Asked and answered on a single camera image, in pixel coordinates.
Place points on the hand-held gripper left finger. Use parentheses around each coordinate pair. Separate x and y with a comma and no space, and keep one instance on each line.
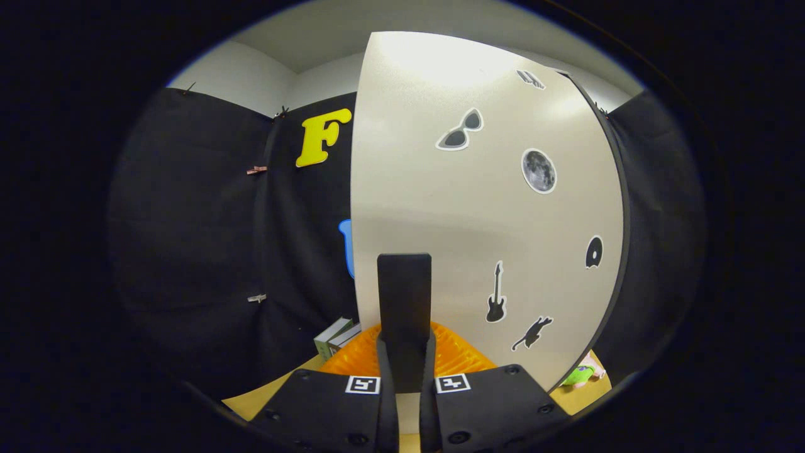
(327,409)

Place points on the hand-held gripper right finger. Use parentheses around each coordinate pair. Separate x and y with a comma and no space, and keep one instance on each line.
(490,409)

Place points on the green book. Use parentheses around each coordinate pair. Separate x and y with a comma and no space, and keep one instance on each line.
(330,336)

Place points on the green and white plush toy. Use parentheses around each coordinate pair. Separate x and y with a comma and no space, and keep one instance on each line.
(578,375)

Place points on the black backdrop cloth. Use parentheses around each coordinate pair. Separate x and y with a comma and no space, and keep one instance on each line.
(188,239)

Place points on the pink clothes peg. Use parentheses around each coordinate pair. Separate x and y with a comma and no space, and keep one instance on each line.
(256,170)

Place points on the black clip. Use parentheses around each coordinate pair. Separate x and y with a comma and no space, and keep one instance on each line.
(282,113)
(188,88)

